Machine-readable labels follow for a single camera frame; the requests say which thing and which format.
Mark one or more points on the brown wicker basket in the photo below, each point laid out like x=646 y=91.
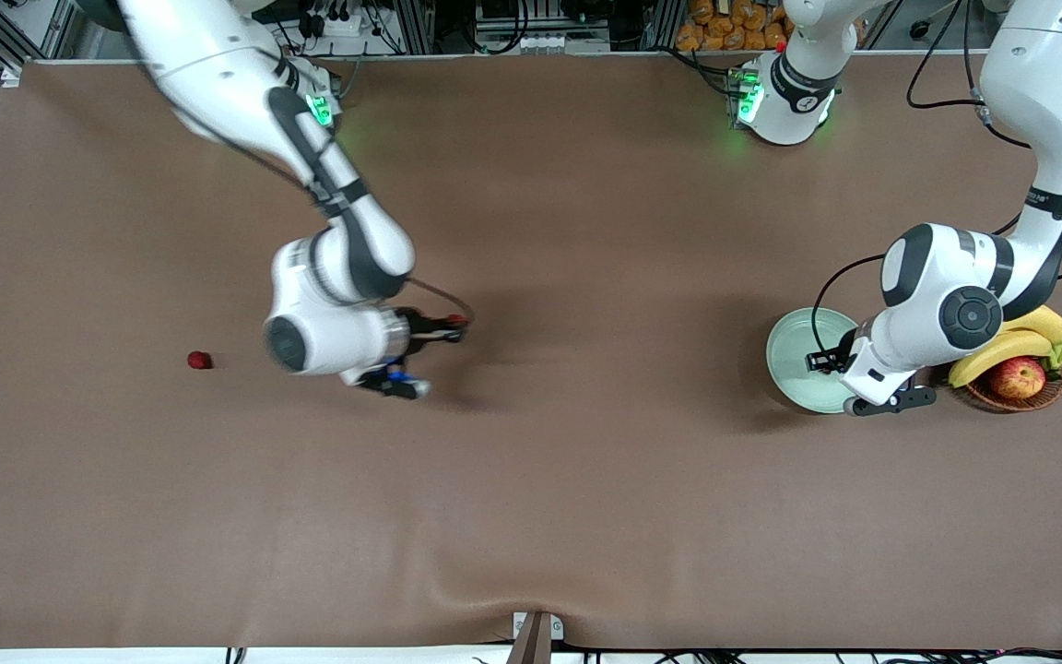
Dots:
x=1047 y=394

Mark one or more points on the red yellow apple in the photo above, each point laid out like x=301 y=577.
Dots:
x=1018 y=378

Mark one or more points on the brown table cover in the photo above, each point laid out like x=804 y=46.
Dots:
x=531 y=507

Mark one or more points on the orange snack bag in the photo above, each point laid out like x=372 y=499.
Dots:
x=725 y=28

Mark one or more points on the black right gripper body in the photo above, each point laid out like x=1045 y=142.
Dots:
x=418 y=328

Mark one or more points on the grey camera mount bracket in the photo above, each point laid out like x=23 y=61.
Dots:
x=536 y=636

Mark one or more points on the white power strip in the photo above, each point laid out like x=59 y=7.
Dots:
x=337 y=26

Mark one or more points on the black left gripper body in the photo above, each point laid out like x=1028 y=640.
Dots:
x=842 y=354

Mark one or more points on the white terminal block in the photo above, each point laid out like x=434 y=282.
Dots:
x=549 y=42

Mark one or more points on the pale green round plate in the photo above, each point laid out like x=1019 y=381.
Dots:
x=789 y=360

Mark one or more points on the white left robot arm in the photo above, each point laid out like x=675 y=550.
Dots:
x=946 y=286

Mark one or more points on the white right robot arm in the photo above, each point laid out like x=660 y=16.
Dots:
x=218 y=65

